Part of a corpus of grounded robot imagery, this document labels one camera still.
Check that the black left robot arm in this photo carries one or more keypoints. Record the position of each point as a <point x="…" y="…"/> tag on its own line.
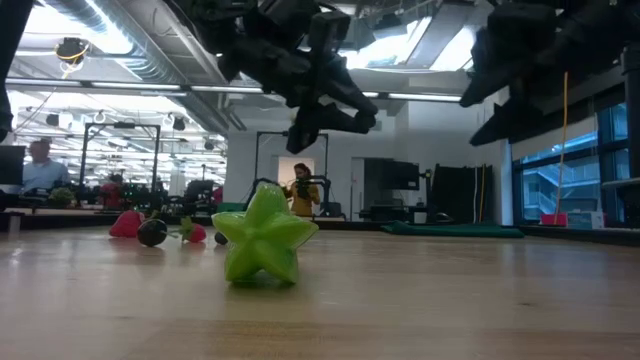
<point x="225" y="20"/>

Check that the black background monitor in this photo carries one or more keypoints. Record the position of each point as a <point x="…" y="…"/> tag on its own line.
<point x="11" y="165"/>

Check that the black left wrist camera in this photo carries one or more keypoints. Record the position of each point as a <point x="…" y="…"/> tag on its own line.
<point x="330" y="30"/>

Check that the white teal box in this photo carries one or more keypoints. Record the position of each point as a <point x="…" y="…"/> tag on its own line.
<point x="585" y="220"/>

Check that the dark round fruit toy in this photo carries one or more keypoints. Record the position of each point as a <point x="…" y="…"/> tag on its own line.
<point x="151" y="233"/>
<point x="220" y="239"/>

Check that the red strawberry toy green leaves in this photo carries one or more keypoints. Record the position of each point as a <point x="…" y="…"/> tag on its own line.
<point x="194" y="233"/>

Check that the red plastic bin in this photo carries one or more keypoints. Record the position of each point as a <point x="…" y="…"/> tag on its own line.
<point x="553" y="219"/>

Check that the green folded cloth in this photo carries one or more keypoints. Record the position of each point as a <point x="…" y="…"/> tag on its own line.
<point x="450" y="230"/>

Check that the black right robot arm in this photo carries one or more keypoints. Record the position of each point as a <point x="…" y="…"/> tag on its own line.
<point x="600" y="30"/>

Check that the background black robot arm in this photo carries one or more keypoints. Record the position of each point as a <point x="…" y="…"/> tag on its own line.
<point x="331" y="209"/>

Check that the black standing desk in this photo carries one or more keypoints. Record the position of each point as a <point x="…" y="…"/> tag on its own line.
<point x="390" y="212"/>

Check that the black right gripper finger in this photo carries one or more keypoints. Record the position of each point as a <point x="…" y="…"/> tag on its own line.
<point x="482" y="87"/>
<point x="500" y="125"/>

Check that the black partition panel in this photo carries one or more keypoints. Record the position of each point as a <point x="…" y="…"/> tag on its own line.
<point x="460" y="192"/>

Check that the green background plant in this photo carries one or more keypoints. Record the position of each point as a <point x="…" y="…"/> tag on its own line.
<point x="61" y="196"/>

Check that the black gantry frame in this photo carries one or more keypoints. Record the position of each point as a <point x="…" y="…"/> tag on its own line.
<point x="256" y="165"/>
<point x="120" y="125"/>

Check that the person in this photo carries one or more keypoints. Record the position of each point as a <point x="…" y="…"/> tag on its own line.
<point x="302" y="200"/>
<point x="112" y="195"/>
<point x="42" y="172"/>

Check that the pink strawberry toy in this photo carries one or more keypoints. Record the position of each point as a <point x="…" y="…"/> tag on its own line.
<point x="126" y="225"/>

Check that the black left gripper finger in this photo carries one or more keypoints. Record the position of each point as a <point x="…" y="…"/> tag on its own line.
<point x="325" y="122"/>
<point x="350" y="90"/>

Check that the black desk monitor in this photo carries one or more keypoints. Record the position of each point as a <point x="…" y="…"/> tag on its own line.
<point x="400" y="175"/>

